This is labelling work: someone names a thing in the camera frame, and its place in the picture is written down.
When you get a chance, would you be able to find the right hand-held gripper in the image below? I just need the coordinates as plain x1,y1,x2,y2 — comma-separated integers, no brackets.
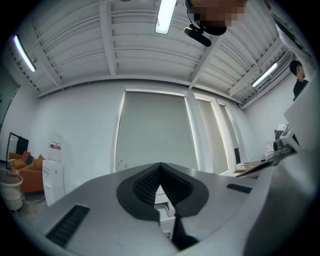
272,81,320,161

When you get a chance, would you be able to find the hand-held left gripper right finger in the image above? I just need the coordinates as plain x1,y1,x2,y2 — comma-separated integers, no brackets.
159,161,262,256

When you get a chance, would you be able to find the ceiling tube light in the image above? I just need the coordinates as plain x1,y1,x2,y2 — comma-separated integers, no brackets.
154,0,178,35
251,62,278,88
13,34,37,73

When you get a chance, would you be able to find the narrow grey roller blind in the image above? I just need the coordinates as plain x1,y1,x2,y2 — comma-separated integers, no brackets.
197,99,230,175
219,103,241,156

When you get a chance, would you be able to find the black standing board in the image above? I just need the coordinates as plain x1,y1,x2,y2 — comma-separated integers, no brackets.
7,132,30,156

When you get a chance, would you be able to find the wide grey roller blind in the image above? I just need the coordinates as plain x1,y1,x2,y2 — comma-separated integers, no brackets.
116,91,200,173

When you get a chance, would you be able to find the black head-mounted camera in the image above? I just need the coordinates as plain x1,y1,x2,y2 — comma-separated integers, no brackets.
183,23,213,48

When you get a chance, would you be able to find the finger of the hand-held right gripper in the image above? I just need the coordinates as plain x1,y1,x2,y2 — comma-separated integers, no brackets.
246,149,320,256

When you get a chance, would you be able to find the orange sofa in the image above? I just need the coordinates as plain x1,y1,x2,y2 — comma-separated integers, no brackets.
7,151,46,193

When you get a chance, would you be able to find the white water dispenser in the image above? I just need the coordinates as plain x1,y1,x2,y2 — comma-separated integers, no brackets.
41,159,73,207

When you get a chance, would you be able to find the person's head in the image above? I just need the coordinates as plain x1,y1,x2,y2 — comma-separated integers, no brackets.
186,0,247,36

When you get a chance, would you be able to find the flat brown board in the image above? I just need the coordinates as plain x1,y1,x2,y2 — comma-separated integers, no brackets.
234,158,278,178

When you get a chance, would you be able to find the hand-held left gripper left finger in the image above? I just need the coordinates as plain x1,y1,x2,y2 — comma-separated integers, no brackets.
44,161,179,256

